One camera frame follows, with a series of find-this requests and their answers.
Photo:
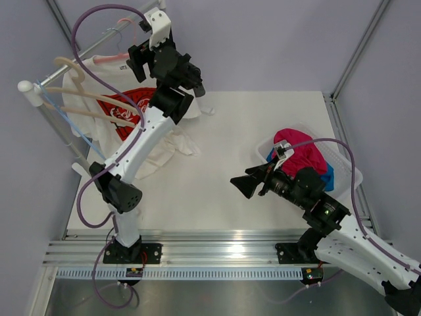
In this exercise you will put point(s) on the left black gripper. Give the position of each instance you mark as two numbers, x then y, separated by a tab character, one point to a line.
138	56

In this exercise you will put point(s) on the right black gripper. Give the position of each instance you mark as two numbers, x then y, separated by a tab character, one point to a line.
247	184

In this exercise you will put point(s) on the pink plastic hanger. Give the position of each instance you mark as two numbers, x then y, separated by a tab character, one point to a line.
114	58

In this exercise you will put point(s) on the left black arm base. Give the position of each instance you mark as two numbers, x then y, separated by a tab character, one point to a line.
144	253

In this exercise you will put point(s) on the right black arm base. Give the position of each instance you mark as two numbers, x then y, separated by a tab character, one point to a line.
289	253

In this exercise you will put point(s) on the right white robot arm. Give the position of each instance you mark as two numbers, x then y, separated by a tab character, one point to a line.
335	236

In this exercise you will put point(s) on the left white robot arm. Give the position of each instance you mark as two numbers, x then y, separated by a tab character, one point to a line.
178	82

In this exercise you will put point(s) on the beige wooden hanger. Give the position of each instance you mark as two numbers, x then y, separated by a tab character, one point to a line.
80	77

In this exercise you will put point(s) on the dark grey t-shirt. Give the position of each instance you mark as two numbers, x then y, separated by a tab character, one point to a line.
199	91

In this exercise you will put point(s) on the magenta cloth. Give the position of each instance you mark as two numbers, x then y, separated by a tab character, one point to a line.
292	136

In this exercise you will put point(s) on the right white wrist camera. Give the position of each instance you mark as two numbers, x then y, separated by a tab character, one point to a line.
281	153

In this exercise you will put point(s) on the blue wire hanger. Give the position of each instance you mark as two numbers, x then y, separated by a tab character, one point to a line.
63	114

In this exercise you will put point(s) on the aluminium mounting rail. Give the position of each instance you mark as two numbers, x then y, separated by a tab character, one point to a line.
202	248

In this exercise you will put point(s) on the white slotted cable duct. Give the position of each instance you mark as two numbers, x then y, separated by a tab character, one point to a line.
180	273

